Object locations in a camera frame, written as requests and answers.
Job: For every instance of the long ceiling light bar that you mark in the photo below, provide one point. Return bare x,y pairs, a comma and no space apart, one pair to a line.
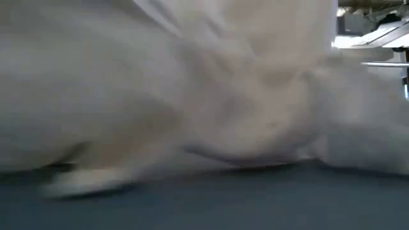
386,64

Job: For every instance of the large white cloth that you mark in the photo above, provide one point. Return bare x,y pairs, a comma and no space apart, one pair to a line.
159,96

